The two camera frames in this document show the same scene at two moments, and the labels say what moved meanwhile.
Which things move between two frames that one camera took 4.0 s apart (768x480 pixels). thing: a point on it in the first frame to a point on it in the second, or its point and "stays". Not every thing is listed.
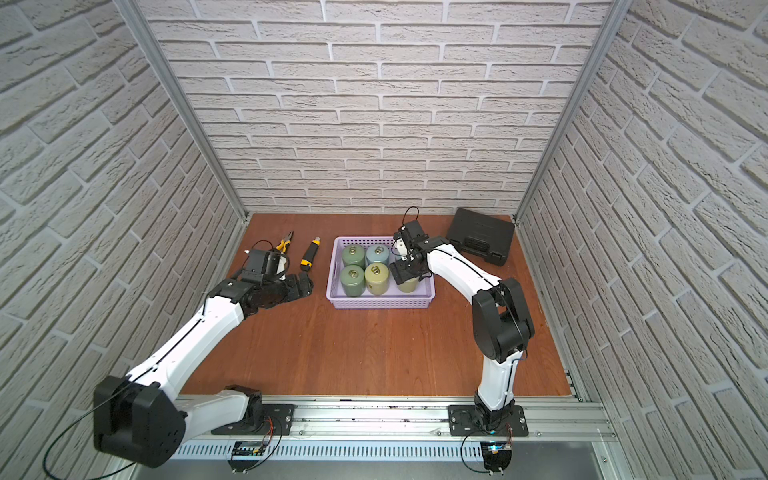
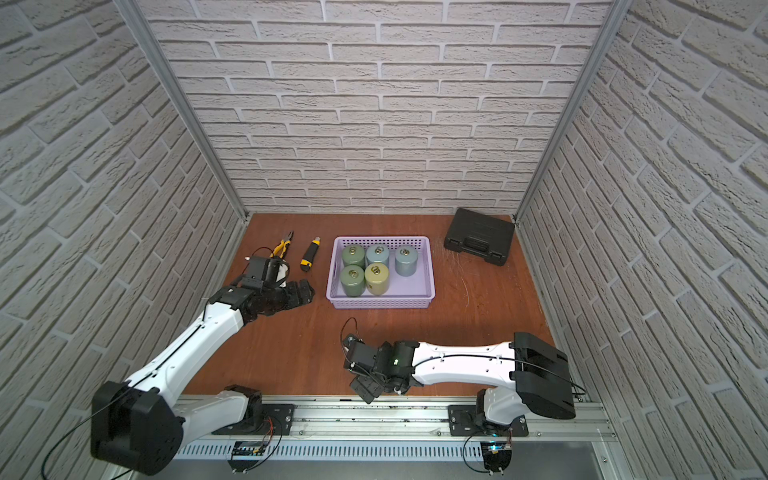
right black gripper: x=400 y=271 to x=360 y=386
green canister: x=352 y=280 stays
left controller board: x=245 y=454 stays
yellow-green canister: x=377 y=278 stays
